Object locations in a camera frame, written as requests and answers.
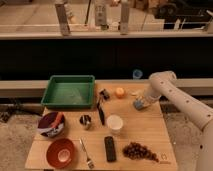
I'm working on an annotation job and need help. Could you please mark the small black clip object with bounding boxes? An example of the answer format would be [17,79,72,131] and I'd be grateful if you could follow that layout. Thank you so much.
[99,89,110,100]

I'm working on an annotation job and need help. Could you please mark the black handled tool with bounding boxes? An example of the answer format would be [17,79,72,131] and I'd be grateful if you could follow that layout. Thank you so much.
[96,96,105,125]

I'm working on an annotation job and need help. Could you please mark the green plastic tray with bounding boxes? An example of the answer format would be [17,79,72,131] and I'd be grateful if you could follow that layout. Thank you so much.
[41,75,95,109]

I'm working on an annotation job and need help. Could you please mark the small metal cup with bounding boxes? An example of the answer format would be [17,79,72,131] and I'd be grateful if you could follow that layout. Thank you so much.
[79,115,91,130]

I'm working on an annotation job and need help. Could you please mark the red bowl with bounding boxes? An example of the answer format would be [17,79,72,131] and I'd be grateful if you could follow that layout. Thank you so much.
[46,138,75,169]

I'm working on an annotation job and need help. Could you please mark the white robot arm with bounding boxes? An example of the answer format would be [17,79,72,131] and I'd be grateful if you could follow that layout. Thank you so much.
[136,71,213,171]

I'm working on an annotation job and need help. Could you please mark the blue cup on ledge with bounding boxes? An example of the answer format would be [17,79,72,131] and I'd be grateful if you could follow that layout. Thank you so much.
[132,69,143,79]

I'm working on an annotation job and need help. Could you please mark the white plastic cup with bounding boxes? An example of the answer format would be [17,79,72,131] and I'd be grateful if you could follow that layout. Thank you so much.
[107,115,123,134]

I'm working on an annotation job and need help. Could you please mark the bunch of dark grapes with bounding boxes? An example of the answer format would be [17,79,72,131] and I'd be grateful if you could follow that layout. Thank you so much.
[122,142,159,162]

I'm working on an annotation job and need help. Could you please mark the black remote control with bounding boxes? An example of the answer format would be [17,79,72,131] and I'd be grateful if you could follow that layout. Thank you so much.
[104,136,116,162]

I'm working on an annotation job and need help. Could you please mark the metal fork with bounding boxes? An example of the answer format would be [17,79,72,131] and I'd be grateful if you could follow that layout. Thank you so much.
[79,139,94,169]

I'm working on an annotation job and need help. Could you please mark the orange fruit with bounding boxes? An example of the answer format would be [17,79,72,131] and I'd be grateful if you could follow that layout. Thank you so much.
[115,87,125,98]

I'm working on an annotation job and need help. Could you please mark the dark patterned bowl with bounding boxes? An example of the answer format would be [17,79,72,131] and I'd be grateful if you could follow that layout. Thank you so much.
[37,112,65,138]

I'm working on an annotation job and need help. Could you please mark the blue sponge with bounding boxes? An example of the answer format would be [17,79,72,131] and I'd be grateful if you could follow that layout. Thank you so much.
[133,100,148,111]

